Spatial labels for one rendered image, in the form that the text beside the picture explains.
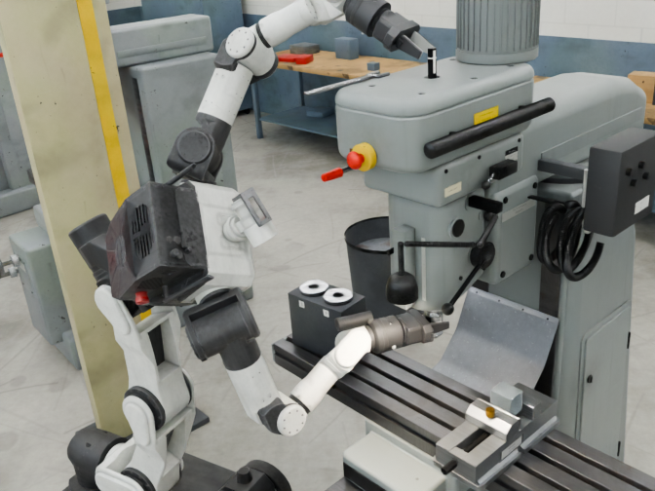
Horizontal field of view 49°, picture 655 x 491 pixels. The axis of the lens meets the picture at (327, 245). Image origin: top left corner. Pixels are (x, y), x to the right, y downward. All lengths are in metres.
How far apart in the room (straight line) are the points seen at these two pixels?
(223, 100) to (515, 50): 0.70
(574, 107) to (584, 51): 4.29
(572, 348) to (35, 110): 2.11
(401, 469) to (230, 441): 1.66
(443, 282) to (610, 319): 0.77
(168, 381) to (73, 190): 1.27
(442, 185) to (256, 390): 0.63
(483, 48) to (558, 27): 4.64
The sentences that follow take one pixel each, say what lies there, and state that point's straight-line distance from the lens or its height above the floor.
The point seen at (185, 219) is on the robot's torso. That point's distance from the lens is 1.65.
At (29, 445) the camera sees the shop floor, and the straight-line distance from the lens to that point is 3.92.
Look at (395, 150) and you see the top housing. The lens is 1.53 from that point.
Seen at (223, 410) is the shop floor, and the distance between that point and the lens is 3.79.
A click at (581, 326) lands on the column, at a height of 1.10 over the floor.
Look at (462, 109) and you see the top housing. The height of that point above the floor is 1.84.
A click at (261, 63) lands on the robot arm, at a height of 1.92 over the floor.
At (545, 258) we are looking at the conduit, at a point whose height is 1.42.
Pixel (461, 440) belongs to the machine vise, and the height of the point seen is 1.05.
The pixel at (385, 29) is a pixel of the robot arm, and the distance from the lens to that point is 1.70.
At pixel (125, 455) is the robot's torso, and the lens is 2.49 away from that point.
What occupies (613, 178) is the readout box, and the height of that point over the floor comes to 1.66.
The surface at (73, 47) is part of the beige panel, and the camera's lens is 3.07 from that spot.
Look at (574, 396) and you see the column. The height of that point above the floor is 0.86.
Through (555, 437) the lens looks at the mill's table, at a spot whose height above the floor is 0.99.
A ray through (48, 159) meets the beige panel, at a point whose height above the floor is 1.44.
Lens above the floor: 2.25
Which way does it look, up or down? 25 degrees down
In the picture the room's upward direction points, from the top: 4 degrees counter-clockwise
